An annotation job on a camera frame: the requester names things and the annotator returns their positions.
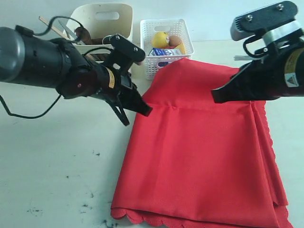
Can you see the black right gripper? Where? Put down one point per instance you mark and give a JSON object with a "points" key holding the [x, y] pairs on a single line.
{"points": [[270, 79]]}

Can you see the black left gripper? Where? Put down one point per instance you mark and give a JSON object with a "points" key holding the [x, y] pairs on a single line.
{"points": [[109, 81]]}

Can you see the blue white milk carton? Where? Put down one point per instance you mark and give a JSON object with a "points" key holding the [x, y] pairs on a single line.
{"points": [[164, 52]]}

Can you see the yellow cheese wedge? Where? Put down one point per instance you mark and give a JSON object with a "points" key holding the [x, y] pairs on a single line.
{"points": [[181, 48]]}

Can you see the yellow lemon with sticker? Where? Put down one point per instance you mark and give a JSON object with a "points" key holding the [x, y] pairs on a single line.
{"points": [[160, 40]]}

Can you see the brown egg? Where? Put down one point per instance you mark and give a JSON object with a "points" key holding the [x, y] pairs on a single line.
{"points": [[174, 41]]}

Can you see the dark wooden spoon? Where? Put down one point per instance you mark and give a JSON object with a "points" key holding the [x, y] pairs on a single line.
{"points": [[84, 35]]}

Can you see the red scalloped table cloth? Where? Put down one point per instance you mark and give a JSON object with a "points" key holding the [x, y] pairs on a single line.
{"points": [[193, 163]]}

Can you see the stainless steel table knife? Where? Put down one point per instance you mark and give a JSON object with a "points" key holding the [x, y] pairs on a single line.
{"points": [[69, 33]]}

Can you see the wooden chopstick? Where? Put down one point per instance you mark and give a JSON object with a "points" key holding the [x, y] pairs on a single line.
{"points": [[53, 28]]}

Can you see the brown wooden plate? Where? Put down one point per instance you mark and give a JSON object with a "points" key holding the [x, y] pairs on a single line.
{"points": [[101, 41]]}

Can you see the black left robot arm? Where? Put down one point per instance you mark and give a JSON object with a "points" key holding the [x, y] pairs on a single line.
{"points": [[27, 59]]}

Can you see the white perforated plastic basket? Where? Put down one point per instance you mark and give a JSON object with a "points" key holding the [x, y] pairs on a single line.
{"points": [[149, 27]]}

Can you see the cream plastic storage bin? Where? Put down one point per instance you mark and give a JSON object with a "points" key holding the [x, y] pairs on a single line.
{"points": [[102, 20]]}

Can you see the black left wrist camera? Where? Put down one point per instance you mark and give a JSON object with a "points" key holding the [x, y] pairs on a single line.
{"points": [[128, 49]]}

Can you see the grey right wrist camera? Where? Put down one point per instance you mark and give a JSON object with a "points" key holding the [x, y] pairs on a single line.
{"points": [[262, 20]]}

